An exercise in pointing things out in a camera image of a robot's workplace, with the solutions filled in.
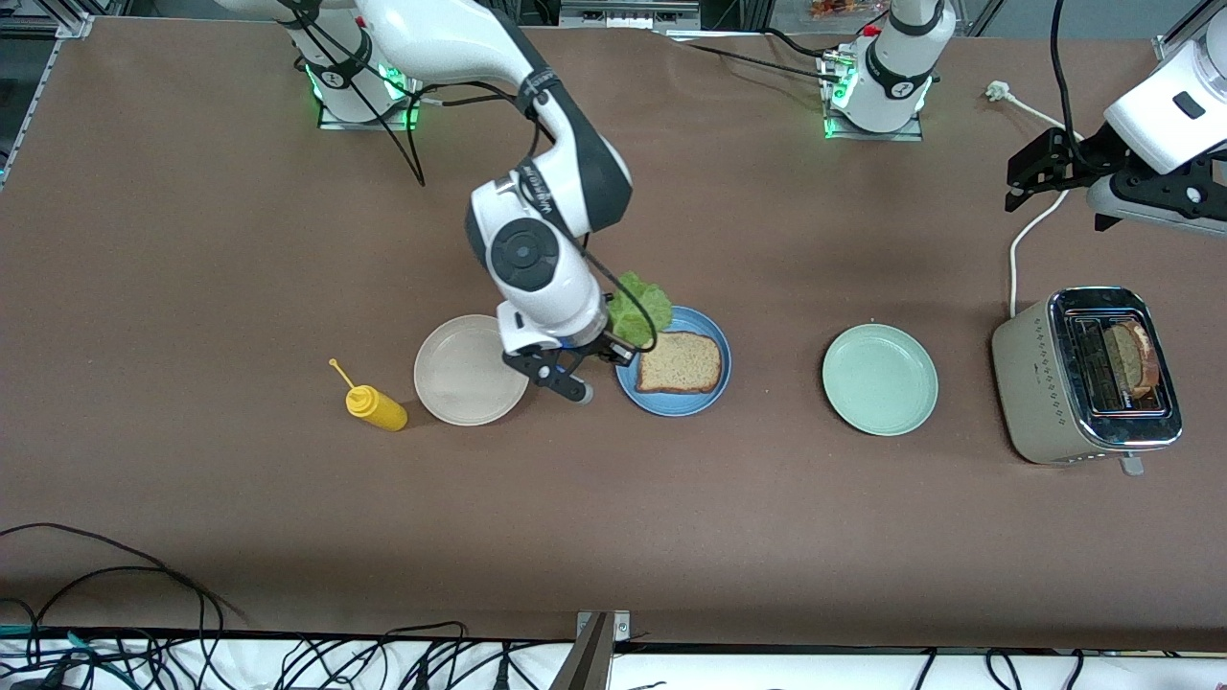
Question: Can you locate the green lettuce leaf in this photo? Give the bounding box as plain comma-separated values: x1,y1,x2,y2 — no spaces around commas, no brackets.
607,272,674,348

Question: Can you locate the toasted bread slice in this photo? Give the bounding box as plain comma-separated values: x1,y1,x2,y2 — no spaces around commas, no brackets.
1102,320,1162,400
637,331,723,395

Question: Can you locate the yellow squeeze bottle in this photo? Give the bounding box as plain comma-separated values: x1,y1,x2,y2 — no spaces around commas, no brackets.
329,358,408,432

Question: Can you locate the blue round plate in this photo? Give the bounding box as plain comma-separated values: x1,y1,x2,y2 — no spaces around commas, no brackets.
614,306,732,418

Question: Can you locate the beige round plate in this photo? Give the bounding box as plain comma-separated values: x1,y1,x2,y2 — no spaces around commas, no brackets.
413,314,532,426

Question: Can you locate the mint green round plate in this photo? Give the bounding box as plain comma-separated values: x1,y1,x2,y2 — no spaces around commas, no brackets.
822,323,939,437

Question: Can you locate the beige chrome toaster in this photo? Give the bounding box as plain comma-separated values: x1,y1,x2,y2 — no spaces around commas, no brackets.
991,286,1183,477

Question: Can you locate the grey equipment box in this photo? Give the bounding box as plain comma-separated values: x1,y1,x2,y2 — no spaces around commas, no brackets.
559,0,703,32

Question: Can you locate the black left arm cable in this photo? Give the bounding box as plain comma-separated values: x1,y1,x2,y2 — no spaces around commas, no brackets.
1050,0,1094,169

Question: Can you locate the white toaster power cord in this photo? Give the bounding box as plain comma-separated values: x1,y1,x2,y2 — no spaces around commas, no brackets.
985,81,1089,319

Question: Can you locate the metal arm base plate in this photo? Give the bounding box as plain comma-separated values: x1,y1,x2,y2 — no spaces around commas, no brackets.
820,53,926,143
318,40,428,132

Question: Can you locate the aluminium frame profile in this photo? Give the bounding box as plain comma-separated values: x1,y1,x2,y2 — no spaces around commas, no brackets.
0,0,97,39
1155,0,1214,66

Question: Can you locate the thin black base cable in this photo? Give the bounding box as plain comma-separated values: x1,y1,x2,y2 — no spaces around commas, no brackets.
661,27,845,85

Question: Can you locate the metal mounting post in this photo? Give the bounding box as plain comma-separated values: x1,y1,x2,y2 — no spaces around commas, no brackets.
549,609,632,690

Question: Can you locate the long black loop cable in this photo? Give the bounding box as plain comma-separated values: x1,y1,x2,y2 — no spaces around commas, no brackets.
0,522,241,638

